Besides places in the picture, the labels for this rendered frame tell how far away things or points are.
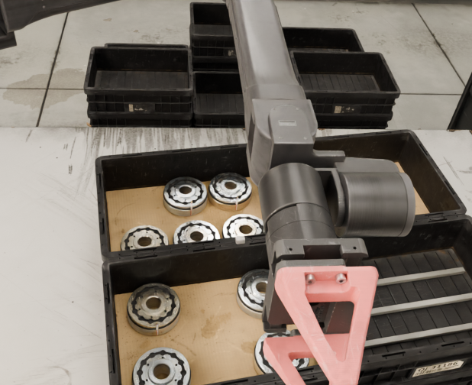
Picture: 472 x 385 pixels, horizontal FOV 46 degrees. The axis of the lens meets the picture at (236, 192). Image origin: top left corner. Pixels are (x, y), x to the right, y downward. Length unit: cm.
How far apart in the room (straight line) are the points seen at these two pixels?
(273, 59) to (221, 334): 65
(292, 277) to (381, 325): 84
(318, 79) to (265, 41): 179
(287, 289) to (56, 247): 112
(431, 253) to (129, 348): 70
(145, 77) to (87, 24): 146
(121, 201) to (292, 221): 94
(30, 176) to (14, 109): 148
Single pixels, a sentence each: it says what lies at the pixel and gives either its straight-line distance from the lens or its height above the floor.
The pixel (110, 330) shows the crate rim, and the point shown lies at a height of 93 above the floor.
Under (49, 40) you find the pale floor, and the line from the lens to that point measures 363.
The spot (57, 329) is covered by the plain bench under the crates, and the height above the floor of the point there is 70.
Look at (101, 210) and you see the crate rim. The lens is 119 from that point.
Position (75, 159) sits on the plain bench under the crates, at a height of 70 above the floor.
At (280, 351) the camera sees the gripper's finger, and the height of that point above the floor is 142.
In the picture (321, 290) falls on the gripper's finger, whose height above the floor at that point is 149.
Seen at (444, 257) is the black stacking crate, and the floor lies 83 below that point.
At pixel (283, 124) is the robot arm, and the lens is 50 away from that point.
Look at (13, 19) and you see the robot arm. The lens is 77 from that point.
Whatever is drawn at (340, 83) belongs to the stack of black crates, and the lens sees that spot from 244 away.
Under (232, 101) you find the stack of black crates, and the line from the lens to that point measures 242.
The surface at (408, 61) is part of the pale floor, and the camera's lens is 372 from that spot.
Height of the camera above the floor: 180
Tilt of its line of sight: 45 degrees down
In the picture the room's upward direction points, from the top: 6 degrees clockwise
